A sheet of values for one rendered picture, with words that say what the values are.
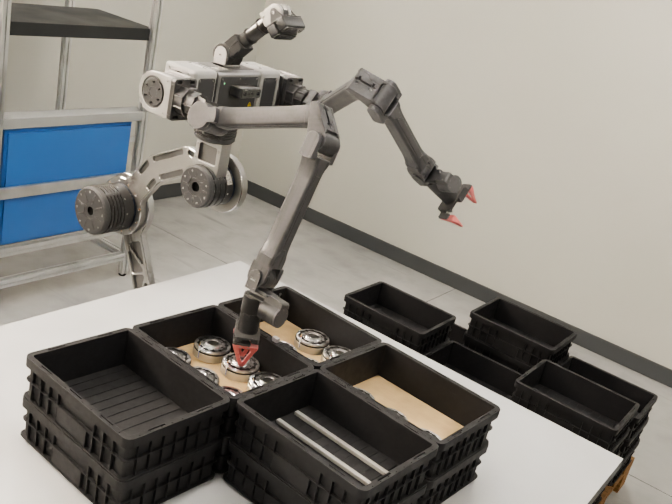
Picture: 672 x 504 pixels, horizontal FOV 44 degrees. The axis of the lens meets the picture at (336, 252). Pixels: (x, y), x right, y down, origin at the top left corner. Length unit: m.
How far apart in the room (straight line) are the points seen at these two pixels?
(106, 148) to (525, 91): 2.46
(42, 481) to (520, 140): 3.79
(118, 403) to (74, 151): 2.27
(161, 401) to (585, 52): 3.56
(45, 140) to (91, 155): 0.29
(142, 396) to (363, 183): 3.83
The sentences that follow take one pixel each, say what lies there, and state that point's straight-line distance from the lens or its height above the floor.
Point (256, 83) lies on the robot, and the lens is 2.67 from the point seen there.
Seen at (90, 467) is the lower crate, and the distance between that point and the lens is 1.94.
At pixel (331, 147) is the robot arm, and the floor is 1.48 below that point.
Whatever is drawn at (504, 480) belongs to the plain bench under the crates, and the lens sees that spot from 2.39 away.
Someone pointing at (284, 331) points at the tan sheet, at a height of 0.83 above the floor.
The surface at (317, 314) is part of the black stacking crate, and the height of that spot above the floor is 0.90.
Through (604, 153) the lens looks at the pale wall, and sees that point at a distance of 4.99.
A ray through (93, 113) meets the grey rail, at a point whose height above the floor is 0.93.
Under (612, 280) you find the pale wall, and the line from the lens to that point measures 5.08.
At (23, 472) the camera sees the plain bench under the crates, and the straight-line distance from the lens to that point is 2.08.
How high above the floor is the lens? 1.98
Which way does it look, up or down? 21 degrees down
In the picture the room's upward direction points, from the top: 13 degrees clockwise
